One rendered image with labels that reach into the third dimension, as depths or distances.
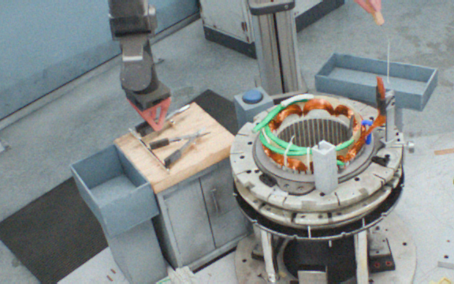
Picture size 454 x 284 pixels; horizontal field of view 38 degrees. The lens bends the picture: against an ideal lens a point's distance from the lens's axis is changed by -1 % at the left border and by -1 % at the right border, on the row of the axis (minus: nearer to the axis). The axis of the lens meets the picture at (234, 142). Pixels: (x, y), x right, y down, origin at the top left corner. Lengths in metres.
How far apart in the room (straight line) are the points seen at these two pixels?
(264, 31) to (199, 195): 0.46
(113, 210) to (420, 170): 0.77
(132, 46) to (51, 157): 2.15
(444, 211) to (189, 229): 0.58
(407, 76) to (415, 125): 1.57
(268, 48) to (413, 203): 0.51
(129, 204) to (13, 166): 2.12
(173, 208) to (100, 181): 0.19
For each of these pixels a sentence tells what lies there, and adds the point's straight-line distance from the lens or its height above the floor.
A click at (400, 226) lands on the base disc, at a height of 0.80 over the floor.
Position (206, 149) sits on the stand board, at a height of 1.07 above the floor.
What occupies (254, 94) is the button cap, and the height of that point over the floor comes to 1.04.
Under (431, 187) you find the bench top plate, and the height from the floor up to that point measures 0.78.
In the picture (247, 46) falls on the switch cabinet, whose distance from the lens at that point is 3.68.
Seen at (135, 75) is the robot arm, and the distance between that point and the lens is 1.19.
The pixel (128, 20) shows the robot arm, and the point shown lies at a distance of 1.22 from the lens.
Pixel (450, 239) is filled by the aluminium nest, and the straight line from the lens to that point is 1.47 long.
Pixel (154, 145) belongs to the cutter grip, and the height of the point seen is 1.09.
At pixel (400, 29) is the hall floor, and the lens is 3.85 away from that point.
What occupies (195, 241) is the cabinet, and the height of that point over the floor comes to 0.86.
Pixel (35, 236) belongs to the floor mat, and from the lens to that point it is 2.90.
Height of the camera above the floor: 1.86
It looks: 37 degrees down
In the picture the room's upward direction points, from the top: 10 degrees counter-clockwise
